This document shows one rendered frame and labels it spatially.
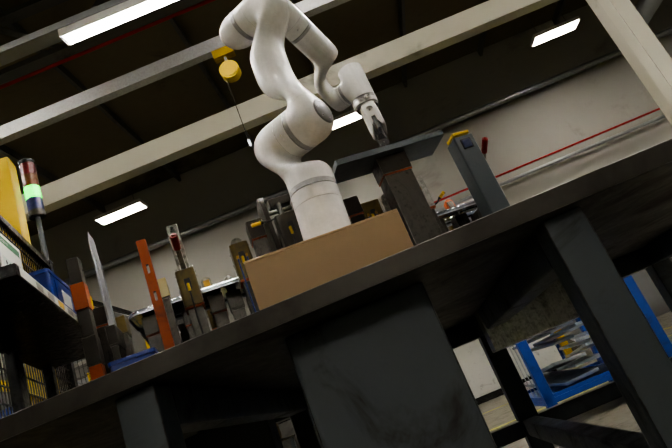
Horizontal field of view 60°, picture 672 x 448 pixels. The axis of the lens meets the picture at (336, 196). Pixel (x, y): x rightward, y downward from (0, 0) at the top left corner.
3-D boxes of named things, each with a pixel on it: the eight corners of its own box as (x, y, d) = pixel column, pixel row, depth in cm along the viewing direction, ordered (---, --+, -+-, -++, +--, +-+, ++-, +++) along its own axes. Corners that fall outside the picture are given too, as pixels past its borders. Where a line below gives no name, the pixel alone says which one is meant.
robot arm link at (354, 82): (345, 106, 190) (366, 89, 186) (330, 74, 195) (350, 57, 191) (359, 111, 197) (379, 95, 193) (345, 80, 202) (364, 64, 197)
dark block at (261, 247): (305, 350, 172) (260, 225, 186) (307, 346, 165) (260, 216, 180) (289, 356, 170) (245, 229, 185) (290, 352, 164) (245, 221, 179)
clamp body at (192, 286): (230, 382, 170) (196, 272, 182) (228, 378, 161) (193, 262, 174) (208, 390, 168) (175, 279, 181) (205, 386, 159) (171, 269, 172)
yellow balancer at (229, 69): (269, 142, 417) (233, 49, 446) (266, 136, 407) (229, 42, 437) (249, 150, 416) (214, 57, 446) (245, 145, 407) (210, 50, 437)
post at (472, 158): (527, 261, 180) (465, 143, 195) (538, 253, 173) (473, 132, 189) (507, 269, 178) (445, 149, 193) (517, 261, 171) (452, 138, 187)
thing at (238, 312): (267, 374, 187) (239, 291, 197) (267, 371, 183) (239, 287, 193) (252, 379, 186) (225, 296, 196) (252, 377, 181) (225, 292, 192)
